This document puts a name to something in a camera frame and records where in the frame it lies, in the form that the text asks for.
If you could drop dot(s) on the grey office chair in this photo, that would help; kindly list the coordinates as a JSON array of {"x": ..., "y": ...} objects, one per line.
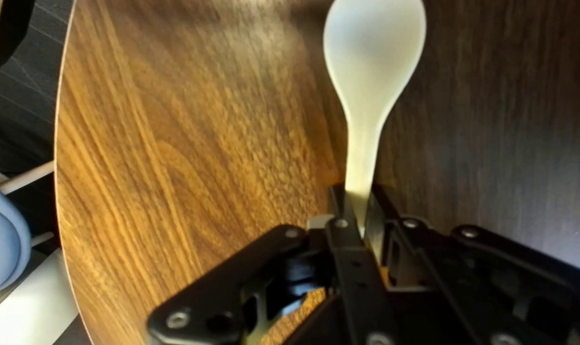
[{"x": 15, "y": 242}]

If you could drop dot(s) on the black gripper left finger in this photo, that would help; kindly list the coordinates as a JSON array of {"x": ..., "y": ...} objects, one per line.
[{"x": 240, "y": 299}]

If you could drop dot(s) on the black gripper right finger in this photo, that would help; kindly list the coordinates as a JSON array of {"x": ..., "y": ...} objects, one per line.
[{"x": 474, "y": 286}]

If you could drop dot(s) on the white plastic spoon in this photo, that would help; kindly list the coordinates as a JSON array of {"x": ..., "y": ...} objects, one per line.
[{"x": 373, "y": 50}]

